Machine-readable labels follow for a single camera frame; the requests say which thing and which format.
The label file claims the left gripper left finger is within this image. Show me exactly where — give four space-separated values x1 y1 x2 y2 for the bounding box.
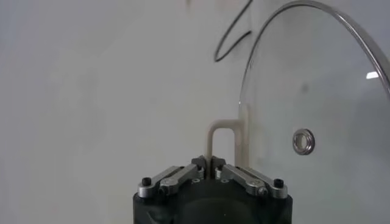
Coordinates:
136 155 208 198

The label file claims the black cooker power cord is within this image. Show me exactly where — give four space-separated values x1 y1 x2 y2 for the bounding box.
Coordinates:
214 0 254 63

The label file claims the glass lid cream handle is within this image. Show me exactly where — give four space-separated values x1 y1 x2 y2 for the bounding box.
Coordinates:
207 0 390 224

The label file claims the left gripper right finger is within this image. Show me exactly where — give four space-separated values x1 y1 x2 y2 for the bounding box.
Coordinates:
210 155 289 199

